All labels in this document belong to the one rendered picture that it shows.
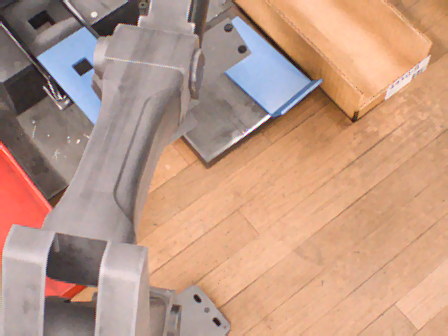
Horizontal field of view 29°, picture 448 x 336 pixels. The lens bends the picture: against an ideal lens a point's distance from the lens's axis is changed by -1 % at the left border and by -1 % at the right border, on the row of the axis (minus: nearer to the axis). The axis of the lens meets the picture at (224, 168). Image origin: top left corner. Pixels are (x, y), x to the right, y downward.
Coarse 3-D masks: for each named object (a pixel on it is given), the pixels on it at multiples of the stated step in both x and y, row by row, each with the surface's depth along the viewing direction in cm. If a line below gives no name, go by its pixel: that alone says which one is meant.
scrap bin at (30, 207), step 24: (0, 144) 101; (0, 168) 106; (0, 192) 105; (24, 192) 105; (0, 216) 103; (24, 216) 103; (0, 240) 102; (0, 264) 101; (0, 288) 99; (48, 288) 99; (72, 288) 97
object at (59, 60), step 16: (80, 32) 104; (64, 48) 103; (80, 48) 103; (48, 64) 102; (64, 64) 102; (64, 80) 101; (80, 80) 101; (80, 96) 100; (96, 96) 100; (96, 112) 99
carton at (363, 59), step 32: (256, 0) 111; (288, 0) 117; (320, 0) 117; (352, 0) 115; (384, 0) 109; (288, 32) 109; (320, 32) 114; (352, 32) 114; (384, 32) 113; (416, 32) 107; (320, 64) 107; (352, 64) 112; (384, 64) 112; (416, 64) 109; (352, 96) 105; (384, 96) 109
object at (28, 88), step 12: (120, 12) 108; (132, 12) 110; (36, 24) 107; (108, 24) 108; (132, 24) 112; (0, 84) 104; (12, 84) 104; (24, 84) 105; (36, 84) 107; (12, 96) 106; (24, 96) 107; (36, 96) 109; (12, 108) 108; (24, 108) 109
